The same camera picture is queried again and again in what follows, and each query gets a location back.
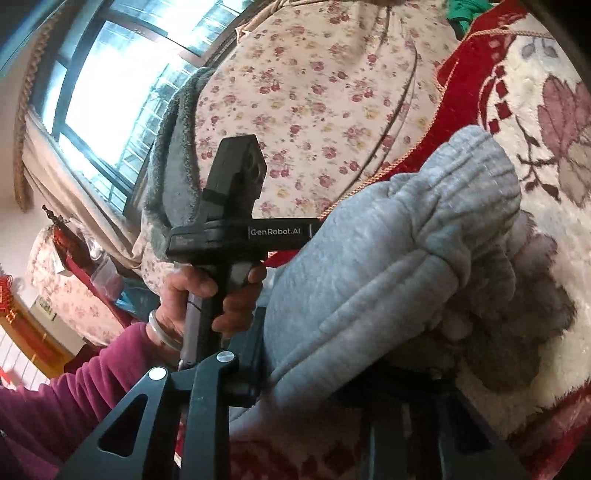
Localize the white bracelet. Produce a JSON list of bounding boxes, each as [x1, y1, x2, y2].
[[148, 309, 185, 352]]

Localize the clear plastic bag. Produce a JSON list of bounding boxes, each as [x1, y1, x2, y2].
[[88, 254, 122, 296]]

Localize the grey pants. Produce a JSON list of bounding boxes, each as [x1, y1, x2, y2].
[[228, 124, 522, 439]]

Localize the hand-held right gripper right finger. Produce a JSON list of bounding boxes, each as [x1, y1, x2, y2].
[[360, 369, 532, 480]]

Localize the window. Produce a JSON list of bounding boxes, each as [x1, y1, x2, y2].
[[28, 0, 245, 217]]

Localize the dark grey fleece garment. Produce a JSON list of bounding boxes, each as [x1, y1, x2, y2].
[[141, 67, 218, 259]]

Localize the red floral plush blanket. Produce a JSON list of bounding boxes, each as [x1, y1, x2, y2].
[[228, 0, 591, 480]]

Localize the red hanging ornament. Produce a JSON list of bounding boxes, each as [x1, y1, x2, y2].
[[0, 272, 29, 326]]

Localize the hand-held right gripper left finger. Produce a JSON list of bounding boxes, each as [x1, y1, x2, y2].
[[55, 307, 266, 480]]

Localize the floral quilt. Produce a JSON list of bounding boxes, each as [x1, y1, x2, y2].
[[139, 0, 462, 278]]

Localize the person's left forearm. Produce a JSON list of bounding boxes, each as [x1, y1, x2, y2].
[[0, 323, 183, 480]]

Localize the blue package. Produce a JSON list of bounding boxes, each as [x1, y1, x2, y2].
[[113, 285, 158, 319]]

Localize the person's left hand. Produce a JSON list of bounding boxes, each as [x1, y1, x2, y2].
[[161, 264, 269, 342]]

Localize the green cloth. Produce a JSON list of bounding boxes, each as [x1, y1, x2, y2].
[[450, 0, 490, 28]]

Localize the floral bedding pile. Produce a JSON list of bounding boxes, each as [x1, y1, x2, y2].
[[28, 226, 127, 347]]

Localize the wooden furniture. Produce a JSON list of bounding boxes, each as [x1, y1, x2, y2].
[[0, 305, 77, 374]]

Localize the red bag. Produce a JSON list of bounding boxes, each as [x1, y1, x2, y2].
[[51, 226, 125, 324]]

